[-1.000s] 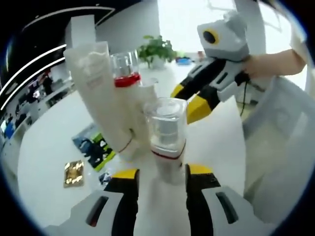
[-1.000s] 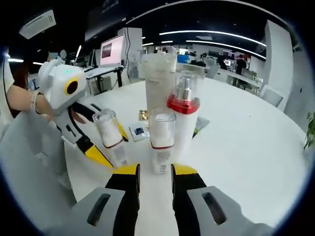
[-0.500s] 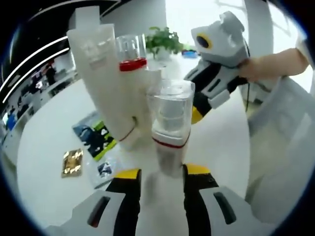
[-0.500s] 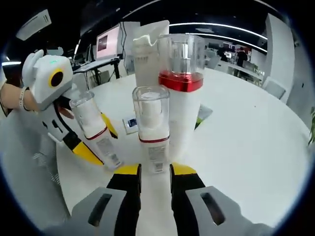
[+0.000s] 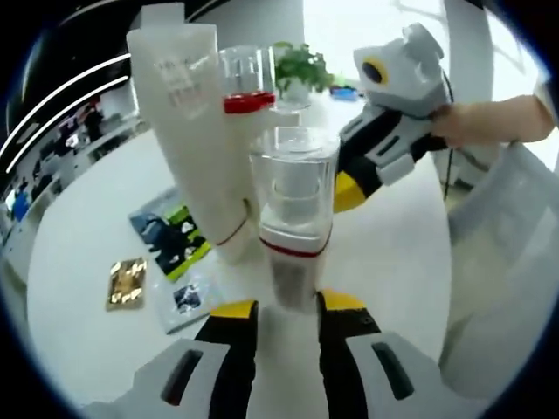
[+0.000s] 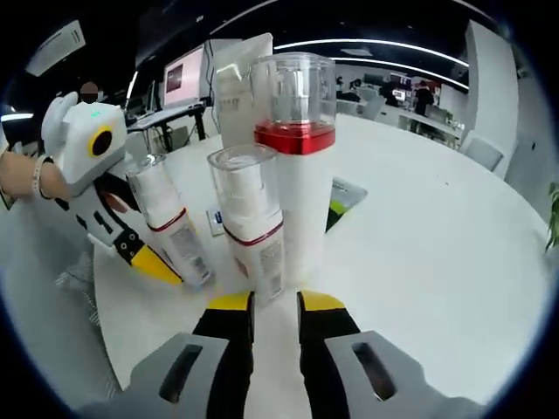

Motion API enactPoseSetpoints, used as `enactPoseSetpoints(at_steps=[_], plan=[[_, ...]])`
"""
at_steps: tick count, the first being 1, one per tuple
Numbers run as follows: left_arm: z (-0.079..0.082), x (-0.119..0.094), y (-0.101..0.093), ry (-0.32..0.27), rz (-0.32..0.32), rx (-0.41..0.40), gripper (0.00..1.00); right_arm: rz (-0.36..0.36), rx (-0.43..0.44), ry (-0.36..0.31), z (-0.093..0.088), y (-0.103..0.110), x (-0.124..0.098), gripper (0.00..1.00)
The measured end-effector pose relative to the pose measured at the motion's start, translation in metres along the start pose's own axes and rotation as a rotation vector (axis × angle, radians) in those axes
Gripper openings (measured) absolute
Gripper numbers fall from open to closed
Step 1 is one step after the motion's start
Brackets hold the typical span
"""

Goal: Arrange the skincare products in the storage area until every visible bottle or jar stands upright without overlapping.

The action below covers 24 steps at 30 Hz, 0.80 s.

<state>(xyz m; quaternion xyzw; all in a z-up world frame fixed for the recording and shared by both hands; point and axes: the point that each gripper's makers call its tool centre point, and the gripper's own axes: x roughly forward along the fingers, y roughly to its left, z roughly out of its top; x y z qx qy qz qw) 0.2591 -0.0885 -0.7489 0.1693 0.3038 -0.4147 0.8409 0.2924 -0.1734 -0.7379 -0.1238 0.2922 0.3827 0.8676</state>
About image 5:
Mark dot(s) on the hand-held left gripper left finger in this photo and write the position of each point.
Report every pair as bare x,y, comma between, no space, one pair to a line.
218,371

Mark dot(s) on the potted green plant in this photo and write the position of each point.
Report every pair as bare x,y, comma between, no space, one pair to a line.
301,65

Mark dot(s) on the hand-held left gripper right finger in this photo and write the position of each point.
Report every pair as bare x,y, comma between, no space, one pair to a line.
349,375

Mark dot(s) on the white skincare tube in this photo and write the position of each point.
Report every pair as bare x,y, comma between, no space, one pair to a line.
188,153

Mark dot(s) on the clear skincare sachet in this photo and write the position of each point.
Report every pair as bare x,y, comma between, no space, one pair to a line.
188,299

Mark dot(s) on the red collar white skincare bottle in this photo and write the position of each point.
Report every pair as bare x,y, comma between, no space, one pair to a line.
249,102

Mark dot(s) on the person's right hand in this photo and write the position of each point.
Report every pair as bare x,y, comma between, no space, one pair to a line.
454,124

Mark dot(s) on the green black skincare sachet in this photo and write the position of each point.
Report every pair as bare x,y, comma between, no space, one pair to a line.
174,244

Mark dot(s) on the small white skincare bottle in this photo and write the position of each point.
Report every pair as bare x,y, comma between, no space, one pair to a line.
292,270

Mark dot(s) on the gold foil skincare sachet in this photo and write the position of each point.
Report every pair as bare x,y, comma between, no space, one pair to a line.
126,283

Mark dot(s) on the blue crate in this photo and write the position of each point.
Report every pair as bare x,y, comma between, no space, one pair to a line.
21,203

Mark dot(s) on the blue box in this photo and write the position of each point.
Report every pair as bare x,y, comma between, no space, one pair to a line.
345,92

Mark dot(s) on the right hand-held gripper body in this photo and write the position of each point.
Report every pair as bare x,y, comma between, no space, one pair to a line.
410,78

